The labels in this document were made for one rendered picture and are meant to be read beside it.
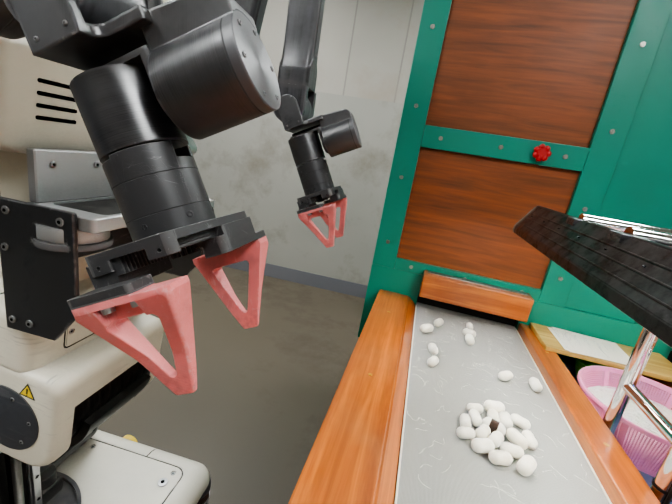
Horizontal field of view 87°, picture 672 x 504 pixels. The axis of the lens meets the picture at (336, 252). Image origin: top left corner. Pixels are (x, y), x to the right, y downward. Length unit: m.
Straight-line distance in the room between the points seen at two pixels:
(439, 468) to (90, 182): 0.62
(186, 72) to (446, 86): 0.93
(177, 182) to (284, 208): 2.85
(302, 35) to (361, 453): 0.65
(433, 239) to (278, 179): 2.16
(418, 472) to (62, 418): 0.50
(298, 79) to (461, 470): 0.66
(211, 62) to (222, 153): 3.07
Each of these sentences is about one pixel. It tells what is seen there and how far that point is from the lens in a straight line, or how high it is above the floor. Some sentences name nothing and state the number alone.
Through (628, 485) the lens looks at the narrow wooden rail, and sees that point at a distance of 0.74.
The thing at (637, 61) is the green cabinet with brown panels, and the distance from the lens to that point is 1.20.
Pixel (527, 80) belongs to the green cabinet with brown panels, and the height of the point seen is 1.41.
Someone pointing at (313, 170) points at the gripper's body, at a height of 1.12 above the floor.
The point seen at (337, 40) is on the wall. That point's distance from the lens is 3.10.
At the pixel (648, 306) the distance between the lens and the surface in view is 0.44.
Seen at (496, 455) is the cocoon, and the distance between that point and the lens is 0.66.
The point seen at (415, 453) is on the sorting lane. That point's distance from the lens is 0.62.
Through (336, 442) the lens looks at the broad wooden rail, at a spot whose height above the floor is 0.76.
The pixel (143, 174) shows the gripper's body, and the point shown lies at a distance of 0.25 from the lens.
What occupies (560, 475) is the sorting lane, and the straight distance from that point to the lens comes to 0.72.
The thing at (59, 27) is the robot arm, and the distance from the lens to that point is 0.28.
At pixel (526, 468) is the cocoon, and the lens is 0.66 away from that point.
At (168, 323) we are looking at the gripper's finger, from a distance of 0.22.
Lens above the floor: 1.15
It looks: 15 degrees down
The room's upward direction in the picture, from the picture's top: 10 degrees clockwise
